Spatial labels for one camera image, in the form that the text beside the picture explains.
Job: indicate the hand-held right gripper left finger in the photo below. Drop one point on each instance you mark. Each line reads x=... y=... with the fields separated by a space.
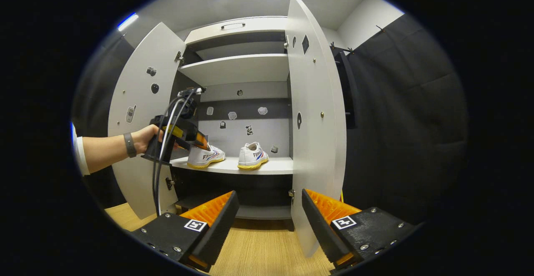
x=221 y=230

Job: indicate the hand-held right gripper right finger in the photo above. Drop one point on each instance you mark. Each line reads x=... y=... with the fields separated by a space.
x=319 y=234

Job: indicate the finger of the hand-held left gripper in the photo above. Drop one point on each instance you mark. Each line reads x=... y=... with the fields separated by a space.
x=202 y=142

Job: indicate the white shoe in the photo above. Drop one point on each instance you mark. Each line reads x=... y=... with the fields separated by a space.
x=204 y=157
x=250 y=157

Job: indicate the white shoe cabinet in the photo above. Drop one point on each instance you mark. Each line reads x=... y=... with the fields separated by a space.
x=263 y=134

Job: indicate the white cabinet door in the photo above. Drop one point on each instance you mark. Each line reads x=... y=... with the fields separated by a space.
x=317 y=163
x=137 y=88

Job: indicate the white cabinet shelf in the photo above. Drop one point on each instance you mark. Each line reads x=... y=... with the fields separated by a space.
x=238 y=69
x=279 y=166

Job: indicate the grey wristband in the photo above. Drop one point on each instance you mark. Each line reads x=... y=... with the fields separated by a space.
x=130 y=144

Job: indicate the white sleeve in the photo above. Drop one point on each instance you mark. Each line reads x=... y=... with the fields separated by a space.
x=81 y=155

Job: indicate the small ceiling light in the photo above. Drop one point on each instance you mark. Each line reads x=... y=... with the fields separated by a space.
x=127 y=21

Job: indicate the black backdrop cloth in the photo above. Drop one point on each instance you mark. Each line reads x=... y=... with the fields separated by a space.
x=409 y=121

